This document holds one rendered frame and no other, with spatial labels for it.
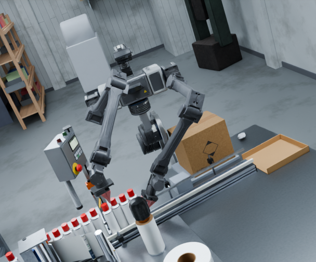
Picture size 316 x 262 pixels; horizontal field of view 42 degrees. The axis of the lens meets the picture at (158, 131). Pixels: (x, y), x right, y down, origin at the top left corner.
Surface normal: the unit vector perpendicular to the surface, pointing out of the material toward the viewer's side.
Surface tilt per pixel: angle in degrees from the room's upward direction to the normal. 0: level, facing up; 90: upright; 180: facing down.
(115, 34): 90
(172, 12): 90
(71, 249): 90
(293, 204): 0
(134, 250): 0
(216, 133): 90
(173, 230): 0
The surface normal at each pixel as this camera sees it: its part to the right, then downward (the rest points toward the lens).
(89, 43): 0.16, 0.35
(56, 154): -0.19, 0.46
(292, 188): -0.32, -0.86
